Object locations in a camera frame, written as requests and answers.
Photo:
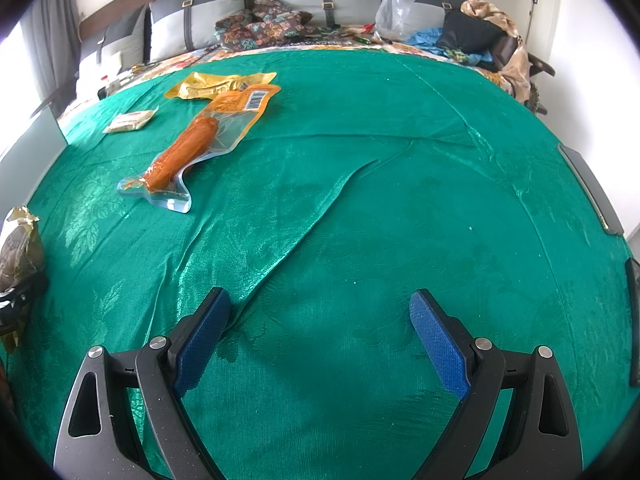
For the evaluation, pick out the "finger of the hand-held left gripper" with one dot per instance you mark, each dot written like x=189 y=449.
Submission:
x=27 y=292

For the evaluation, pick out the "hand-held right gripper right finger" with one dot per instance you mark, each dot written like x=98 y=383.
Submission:
x=440 y=350

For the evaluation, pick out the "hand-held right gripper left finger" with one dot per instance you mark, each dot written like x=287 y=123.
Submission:
x=202 y=350

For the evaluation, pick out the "brown snack packet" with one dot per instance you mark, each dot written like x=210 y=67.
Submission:
x=17 y=250

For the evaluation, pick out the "small white snack packet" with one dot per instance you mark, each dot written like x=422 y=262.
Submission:
x=131 y=121

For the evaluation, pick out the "clear orange sausage packet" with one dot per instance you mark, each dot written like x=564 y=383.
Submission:
x=190 y=147

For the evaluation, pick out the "yellow snack packet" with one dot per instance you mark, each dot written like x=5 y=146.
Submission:
x=220 y=82

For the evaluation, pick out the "grey panel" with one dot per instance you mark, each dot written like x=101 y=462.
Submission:
x=30 y=145

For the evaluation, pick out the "green blanket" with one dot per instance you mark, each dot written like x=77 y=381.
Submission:
x=350 y=210

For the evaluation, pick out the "dark phone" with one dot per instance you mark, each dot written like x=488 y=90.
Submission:
x=635 y=320
x=595 y=190

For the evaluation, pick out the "grey curtain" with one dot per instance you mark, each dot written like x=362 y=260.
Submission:
x=50 y=35

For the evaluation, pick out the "dark wooden chair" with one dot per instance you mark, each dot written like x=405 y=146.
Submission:
x=537 y=65

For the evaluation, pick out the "blue cloth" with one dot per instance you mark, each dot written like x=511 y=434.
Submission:
x=425 y=37

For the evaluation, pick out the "black bag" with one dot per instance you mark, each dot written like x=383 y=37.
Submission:
x=472 y=30

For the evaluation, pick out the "beige patterned cloth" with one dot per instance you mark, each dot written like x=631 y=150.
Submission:
x=505 y=25

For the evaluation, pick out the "dark floral cloth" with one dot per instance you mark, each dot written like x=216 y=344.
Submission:
x=265 y=22

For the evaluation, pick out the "clear plastic bag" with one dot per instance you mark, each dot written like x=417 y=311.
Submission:
x=395 y=10

